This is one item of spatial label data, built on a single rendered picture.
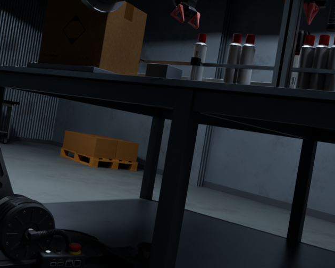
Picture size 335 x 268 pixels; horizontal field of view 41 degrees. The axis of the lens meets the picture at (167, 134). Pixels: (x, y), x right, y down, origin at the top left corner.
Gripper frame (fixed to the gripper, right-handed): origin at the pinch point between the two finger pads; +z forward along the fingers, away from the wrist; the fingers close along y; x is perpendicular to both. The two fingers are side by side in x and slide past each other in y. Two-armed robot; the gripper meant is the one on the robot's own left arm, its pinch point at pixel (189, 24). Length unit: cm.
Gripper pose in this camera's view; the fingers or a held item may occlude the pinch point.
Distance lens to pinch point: 208.5
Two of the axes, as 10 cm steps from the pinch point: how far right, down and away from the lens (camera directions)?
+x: -6.4, 5.3, 5.5
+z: 3.0, 8.4, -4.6
